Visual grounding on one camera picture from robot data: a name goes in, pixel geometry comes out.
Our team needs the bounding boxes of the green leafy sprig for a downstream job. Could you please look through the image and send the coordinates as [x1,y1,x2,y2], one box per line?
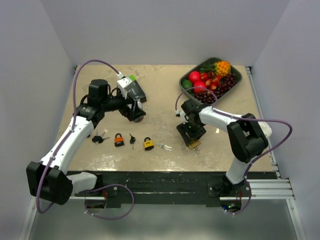
[199,61,216,74]

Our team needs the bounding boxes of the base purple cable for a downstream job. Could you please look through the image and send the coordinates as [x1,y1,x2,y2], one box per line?
[84,183,136,221]
[223,181,252,215]

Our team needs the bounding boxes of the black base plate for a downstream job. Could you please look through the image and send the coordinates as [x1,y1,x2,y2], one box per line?
[67,169,278,209]

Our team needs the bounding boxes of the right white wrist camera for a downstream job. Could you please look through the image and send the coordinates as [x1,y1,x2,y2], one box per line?
[174,110,181,118]

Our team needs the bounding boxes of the silver pull-tab tin can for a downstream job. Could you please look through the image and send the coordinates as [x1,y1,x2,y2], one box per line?
[133,100,146,123]

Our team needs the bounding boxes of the orange padlock key bunch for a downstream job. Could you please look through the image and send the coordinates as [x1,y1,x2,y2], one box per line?
[129,133,139,150]

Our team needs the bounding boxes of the dark red grape bunch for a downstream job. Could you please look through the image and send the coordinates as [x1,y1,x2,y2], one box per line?
[194,73,238,104]

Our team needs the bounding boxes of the white paper roll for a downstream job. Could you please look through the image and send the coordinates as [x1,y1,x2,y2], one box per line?
[258,121,272,139]

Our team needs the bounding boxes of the red apple upper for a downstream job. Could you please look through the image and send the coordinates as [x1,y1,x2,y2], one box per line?
[188,71,202,84]

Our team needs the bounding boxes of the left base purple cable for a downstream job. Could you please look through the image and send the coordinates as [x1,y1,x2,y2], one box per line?
[84,183,136,221]

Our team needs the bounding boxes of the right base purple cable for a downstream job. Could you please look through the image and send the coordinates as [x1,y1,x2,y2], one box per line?
[223,181,252,215]

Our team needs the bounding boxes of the Gillette razor box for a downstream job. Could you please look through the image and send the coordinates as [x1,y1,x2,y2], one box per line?
[129,75,147,103]

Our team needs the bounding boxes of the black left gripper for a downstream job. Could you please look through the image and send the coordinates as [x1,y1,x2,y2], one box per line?
[101,88,146,121]

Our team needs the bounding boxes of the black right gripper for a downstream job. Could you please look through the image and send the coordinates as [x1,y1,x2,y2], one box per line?
[176,119,206,146]

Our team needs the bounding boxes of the green lime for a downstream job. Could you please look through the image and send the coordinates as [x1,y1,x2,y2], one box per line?
[181,79,193,90]

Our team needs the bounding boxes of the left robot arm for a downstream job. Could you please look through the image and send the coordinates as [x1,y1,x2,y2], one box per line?
[26,77,147,205]

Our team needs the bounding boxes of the black-headed key bunch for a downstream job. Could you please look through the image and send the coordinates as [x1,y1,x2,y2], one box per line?
[91,129,109,144]

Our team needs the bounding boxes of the orange black padlock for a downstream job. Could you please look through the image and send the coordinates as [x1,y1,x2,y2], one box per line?
[114,133,125,147]

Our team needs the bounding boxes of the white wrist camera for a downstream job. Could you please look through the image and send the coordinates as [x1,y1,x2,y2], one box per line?
[117,76,133,99]
[174,110,181,118]

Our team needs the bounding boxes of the silver key bunch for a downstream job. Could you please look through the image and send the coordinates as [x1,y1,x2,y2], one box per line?
[157,143,172,152]

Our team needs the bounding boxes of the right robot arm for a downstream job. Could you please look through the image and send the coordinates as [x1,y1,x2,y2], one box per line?
[175,99,272,197]

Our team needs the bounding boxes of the orange yellow pineapple toy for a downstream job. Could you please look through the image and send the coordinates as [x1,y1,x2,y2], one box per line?
[214,61,231,78]

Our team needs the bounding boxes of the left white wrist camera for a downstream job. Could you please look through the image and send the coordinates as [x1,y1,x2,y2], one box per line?
[117,76,133,99]

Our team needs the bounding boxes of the red yellow cherries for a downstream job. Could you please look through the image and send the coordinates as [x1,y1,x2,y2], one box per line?
[201,71,222,92]

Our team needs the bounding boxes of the red apple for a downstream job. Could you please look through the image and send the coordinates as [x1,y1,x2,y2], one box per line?
[193,81,207,94]
[188,71,202,84]

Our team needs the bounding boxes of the brass padlock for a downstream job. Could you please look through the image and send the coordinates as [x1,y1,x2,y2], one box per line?
[188,140,201,150]

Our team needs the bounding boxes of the red apple lower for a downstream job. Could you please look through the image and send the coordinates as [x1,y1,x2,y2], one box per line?
[193,81,207,94]

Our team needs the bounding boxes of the grey fruit tray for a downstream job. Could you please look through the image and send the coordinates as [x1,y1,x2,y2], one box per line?
[178,57,243,105]

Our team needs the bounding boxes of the yellow black padlock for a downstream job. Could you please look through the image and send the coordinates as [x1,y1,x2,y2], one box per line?
[143,137,155,151]

